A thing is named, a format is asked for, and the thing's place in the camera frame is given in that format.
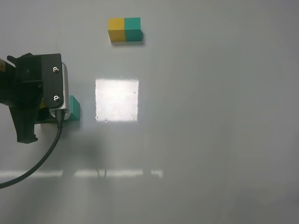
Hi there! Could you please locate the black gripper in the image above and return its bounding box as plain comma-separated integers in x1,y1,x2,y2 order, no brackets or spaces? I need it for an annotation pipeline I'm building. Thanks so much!
0,53,62,143

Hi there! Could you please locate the green loose block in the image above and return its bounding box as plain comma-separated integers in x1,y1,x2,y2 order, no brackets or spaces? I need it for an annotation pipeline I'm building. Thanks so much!
67,95,80,121

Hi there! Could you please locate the yellow template block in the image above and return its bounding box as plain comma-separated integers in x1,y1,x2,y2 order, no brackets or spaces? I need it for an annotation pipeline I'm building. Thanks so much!
108,18,126,43

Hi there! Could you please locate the green template block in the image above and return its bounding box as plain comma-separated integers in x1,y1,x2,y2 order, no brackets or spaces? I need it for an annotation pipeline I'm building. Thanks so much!
124,17,142,42

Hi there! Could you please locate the black camera cable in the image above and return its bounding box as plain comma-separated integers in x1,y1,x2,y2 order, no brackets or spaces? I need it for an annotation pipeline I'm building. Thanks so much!
0,110,64,189

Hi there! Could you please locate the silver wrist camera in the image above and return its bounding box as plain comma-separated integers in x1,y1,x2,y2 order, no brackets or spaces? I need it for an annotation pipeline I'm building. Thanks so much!
58,62,71,121

